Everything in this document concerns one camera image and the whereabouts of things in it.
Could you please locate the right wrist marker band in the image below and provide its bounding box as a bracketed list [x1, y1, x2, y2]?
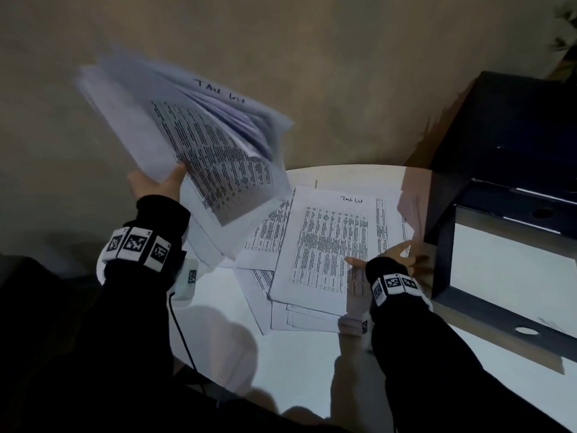
[370, 273, 425, 307]

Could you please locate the person's right forearm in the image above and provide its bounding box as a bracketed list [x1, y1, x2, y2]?
[364, 256, 574, 433]

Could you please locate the wrist marker band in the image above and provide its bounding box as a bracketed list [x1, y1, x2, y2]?
[105, 226, 173, 272]
[370, 273, 425, 307]

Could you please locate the black cable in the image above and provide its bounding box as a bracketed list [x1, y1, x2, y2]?
[167, 290, 221, 404]

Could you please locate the person's right hand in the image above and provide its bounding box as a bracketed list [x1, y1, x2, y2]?
[344, 241, 430, 276]

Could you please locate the person's left forearm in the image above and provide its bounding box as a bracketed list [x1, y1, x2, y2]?
[92, 194, 192, 393]

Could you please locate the person's left hand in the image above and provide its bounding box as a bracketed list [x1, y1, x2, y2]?
[127, 162, 188, 200]

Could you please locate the pile of printed sheets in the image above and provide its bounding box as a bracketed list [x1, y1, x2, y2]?
[220, 179, 416, 335]

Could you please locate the person's black clothing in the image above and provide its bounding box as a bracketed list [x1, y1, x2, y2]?
[0, 252, 357, 433]

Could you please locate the stack of printed papers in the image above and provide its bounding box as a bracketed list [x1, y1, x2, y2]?
[73, 48, 295, 266]

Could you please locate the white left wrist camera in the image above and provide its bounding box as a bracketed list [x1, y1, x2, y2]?
[169, 260, 199, 308]

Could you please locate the left wrist marker band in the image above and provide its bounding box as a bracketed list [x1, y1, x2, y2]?
[105, 226, 173, 272]

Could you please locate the black document tray organiser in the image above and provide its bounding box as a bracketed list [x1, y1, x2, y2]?
[423, 70, 577, 376]

